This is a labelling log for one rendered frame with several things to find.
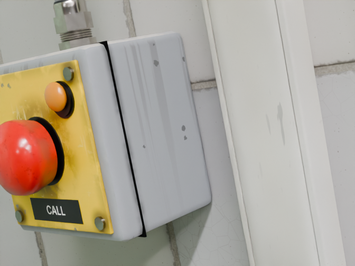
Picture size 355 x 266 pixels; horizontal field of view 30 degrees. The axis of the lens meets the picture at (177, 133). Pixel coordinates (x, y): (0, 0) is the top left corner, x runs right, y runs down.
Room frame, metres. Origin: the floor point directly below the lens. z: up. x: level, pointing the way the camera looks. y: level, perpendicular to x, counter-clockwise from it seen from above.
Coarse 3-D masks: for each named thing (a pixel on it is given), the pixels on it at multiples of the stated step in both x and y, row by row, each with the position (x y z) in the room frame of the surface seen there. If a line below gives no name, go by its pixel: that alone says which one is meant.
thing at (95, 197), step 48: (96, 48) 0.32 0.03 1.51; (144, 48) 0.34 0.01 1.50; (0, 96) 0.37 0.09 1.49; (96, 96) 0.32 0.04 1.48; (144, 96) 0.34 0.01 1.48; (192, 96) 0.37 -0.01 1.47; (96, 144) 0.32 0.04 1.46; (144, 144) 0.34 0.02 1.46; (192, 144) 0.36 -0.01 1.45; (48, 192) 0.35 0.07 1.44; (96, 192) 0.32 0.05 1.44; (144, 192) 0.33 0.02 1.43; (192, 192) 0.35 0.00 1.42
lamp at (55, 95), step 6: (48, 84) 0.33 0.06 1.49; (54, 84) 0.33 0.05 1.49; (60, 84) 0.33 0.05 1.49; (48, 90) 0.33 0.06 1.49; (54, 90) 0.32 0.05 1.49; (60, 90) 0.32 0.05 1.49; (48, 96) 0.33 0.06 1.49; (54, 96) 0.32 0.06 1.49; (60, 96) 0.32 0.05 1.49; (66, 96) 0.33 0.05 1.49; (48, 102) 0.33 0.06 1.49; (54, 102) 0.32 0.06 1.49; (60, 102) 0.32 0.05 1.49; (66, 102) 0.33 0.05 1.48; (54, 108) 0.33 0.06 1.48; (60, 108) 0.33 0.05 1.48
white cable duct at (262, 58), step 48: (240, 0) 0.31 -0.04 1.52; (288, 0) 0.30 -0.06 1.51; (240, 48) 0.32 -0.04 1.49; (288, 48) 0.30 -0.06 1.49; (240, 96) 0.32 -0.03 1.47; (288, 96) 0.30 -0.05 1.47; (240, 144) 0.33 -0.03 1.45; (288, 144) 0.30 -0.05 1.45; (240, 192) 0.33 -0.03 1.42; (288, 192) 0.31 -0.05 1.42; (288, 240) 0.31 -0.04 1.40; (336, 240) 0.31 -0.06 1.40
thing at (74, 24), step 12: (60, 0) 0.37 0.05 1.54; (72, 0) 0.37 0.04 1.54; (84, 0) 0.38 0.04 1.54; (60, 12) 0.37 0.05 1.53; (72, 12) 0.37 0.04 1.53; (84, 12) 0.37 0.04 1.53; (60, 24) 0.37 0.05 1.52; (72, 24) 0.37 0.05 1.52; (84, 24) 0.37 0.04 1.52; (72, 36) 0.37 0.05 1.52; (84, 36) 0.37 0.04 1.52; (60, 48) 0.37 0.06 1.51
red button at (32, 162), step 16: (0, 128) 0.34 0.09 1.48; (16, 128) 0.33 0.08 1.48; (32, 128) 0.33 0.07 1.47; (0, 144) 0.33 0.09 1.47; (16, 144) 0.33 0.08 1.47; (32, 144) 0.33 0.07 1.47; (48, 144) 0.33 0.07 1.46; (0, 160) 0.33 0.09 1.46; (16, 160) 0.33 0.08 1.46; (32, 160) 0.33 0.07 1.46; (48, 160) 0.33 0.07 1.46; (0, 176) 0.34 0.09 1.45; (16, 176) 0.33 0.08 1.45; (32, 176) 0.33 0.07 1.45; (48, 176) 0.33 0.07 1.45; (16, 192) 0.33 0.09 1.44; (32, 192) 0.33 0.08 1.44
